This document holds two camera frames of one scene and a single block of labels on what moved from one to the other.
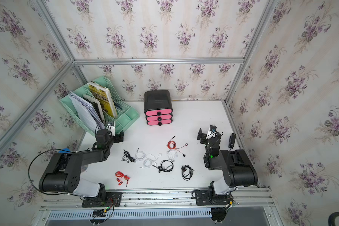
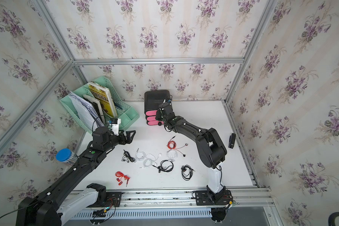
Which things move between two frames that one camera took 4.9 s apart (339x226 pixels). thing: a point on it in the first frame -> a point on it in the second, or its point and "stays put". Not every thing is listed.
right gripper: x=203 y=135 -> x=157 y=116
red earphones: x=172 y=145 stays put
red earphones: x=119 y=174 stays put
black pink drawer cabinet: x=158 y=108 stays put
